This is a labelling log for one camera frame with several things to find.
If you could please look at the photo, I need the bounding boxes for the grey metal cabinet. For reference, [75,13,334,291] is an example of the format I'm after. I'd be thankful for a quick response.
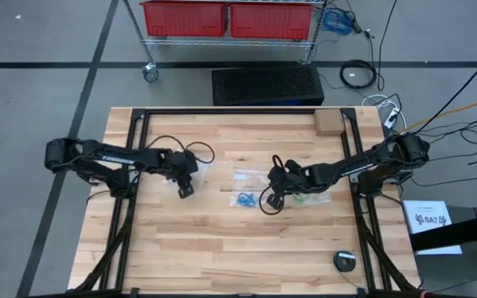
[403,204,477,298]

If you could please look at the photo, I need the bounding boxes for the clear plastic zip bag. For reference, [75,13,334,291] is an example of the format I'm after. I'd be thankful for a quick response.
[229,168,271,209]
[161,162,210,190]
[290,190,332,209]

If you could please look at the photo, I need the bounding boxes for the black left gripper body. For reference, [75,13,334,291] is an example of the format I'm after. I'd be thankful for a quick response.
[166,151,200,186]

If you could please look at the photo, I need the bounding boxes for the black perforated computer case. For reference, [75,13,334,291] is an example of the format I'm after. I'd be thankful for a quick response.
[210,65,325,108]

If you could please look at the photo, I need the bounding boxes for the grey caster wheel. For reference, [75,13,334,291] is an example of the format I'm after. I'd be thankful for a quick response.
[141,61,160,84]

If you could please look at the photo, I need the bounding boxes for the small cardboard box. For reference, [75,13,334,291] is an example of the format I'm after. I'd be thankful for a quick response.
[313,108,346,137]

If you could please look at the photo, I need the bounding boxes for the yellow cable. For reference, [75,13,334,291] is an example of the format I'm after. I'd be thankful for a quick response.
[387,94,477,137]

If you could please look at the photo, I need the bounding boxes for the black looped gripper cable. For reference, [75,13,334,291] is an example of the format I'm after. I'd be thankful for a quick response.
[185,141,216,165]
[258,185,284,216]

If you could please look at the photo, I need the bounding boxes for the white power strip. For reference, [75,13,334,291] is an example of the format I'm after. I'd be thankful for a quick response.
[383,106,401,130]

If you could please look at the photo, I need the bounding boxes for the long black cable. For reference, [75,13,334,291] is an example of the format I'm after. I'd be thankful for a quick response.
[403,52,477,137]

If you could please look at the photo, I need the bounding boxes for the black coiled cable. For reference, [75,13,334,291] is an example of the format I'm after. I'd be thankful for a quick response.
[339,59,378,90]

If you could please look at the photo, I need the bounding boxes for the black flat bar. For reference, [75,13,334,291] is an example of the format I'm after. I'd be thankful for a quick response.
[408,210,477,252]

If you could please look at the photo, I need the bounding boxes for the red plastic storage bin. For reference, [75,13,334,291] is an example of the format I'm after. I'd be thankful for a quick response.
[229,2,315,41]
[139,1,228,38]

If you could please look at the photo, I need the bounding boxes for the white cable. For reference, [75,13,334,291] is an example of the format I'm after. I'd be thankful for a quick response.
[360,94,407,133]

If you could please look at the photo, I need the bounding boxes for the black aluminium table frame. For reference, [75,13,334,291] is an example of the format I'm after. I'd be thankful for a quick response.
[72,106,424,298]

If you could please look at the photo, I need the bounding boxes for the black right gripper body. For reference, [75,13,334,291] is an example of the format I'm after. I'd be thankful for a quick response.
[267,165,302,196]

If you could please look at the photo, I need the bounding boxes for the blue coiled cable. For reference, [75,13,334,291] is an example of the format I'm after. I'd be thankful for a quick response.
[320,8,354,36]

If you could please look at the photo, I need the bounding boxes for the chrome wire shelving cart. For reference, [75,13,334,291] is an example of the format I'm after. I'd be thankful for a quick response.
[121,0,330,84]

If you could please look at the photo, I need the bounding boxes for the white SA7 paper sign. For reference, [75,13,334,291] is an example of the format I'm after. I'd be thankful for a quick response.
[402,199,463,256]

